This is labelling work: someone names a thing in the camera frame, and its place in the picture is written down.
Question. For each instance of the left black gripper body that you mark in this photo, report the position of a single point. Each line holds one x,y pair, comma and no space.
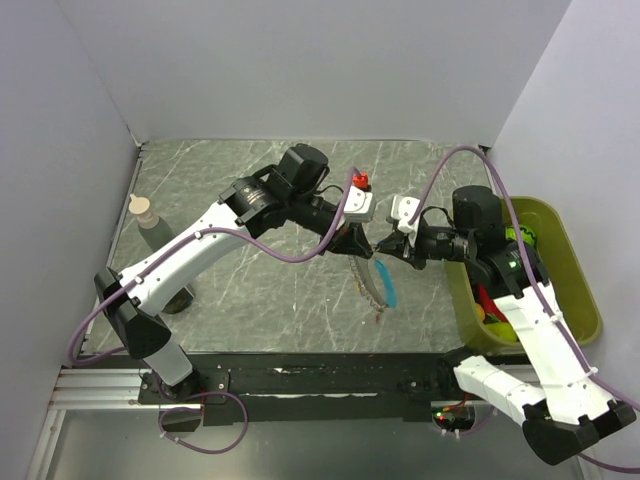
331,246

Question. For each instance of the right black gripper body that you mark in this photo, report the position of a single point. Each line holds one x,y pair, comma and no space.
427,244

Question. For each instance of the metal keyring with small rings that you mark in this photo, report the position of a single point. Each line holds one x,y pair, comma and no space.
362,270

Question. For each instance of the light blue key handle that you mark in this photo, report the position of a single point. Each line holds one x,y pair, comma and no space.
389,289

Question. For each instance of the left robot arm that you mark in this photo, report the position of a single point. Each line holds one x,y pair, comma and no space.
287,191

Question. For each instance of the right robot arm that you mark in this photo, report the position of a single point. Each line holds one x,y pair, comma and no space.
567,412

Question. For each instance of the orange toy fruit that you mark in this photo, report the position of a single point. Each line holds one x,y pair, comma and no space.
480,313

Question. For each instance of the red toy fruit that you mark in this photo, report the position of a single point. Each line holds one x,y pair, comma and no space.
485,301

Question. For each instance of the green toy watermelon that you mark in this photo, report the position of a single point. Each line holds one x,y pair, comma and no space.
527,234

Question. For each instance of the yellow-green toy fruit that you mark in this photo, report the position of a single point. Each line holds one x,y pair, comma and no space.
504,331

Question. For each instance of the olive green plastic bin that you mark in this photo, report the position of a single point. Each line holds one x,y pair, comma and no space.
571,288

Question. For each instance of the black paper cup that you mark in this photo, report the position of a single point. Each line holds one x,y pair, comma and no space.
180,301

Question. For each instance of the grey bottle beige cap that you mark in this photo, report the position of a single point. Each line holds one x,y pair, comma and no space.
154,230

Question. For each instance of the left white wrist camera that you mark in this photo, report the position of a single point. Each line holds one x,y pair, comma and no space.
360,205

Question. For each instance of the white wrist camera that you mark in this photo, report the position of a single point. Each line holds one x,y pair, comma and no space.
403,217
360,205

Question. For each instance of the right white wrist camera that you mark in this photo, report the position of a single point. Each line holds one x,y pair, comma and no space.
403,217

